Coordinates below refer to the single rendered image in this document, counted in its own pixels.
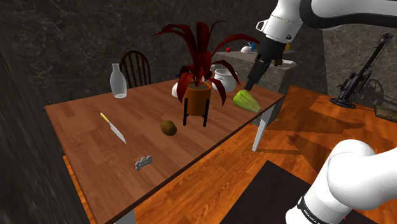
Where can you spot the green ridged squash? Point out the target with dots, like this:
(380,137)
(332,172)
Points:
(247,101)

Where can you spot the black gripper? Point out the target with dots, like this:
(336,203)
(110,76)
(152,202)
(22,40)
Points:
(270,49)

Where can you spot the wooden table with white legs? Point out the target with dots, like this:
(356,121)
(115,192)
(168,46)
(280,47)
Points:
(124,139)

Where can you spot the dark wooden chair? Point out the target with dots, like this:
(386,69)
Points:
(135,66)

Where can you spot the brown kiwi fruit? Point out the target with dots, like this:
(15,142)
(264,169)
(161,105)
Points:
(168,128)

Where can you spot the white round pot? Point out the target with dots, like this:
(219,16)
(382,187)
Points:
(226,81)

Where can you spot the white rounded object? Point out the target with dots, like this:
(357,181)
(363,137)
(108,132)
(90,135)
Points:
(174,90)

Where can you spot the red plant in orange pot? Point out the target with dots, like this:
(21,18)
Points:
(198,99)

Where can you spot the dark robot stand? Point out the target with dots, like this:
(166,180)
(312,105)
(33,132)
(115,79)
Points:
(266,198)

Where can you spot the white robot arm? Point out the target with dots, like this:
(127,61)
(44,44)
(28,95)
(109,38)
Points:
(356,180)

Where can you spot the grey stone counter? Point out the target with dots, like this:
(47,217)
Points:
(238,62)

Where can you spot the clear glass bottle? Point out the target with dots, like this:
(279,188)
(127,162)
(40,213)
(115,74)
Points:
(118,83)

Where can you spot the black exercise machine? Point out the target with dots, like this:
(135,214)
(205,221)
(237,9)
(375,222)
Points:
(356,77)

